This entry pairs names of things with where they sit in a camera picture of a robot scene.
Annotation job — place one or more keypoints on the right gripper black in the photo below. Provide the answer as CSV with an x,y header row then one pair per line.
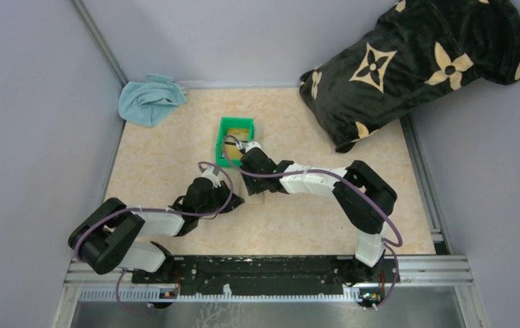
x,y
251,187

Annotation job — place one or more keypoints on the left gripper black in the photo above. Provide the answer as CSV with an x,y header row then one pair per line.
x,y
235,201

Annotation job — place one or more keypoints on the beige leather card holder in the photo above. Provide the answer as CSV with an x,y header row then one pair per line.
x,y
255,200

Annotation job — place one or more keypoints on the aluminium rail frame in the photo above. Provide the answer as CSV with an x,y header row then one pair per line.
x,y
413,271

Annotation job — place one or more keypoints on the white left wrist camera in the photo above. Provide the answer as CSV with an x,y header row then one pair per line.
x,y
211,173

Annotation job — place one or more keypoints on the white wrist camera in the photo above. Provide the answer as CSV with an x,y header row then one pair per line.
x,y
211,173
249,146

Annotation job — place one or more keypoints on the gold card in bin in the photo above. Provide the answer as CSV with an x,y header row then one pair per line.
x,y
239,135

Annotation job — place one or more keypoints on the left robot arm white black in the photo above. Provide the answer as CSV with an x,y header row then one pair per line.
x,y
114,235

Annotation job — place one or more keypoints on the black floral pillow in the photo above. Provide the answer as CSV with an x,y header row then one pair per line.
x,y
417,52

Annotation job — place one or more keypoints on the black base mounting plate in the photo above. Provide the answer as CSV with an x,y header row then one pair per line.
x,y
269,275

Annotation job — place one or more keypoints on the green plastic bin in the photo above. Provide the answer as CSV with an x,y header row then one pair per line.
x,y
224,148

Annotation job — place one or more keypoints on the light blue cloth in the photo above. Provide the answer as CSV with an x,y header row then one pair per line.
x,y
147,103

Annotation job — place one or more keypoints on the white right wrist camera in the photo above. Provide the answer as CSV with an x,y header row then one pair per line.
x,y
249,146

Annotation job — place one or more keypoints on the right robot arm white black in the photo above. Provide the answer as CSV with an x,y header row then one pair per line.
x,y
366,199

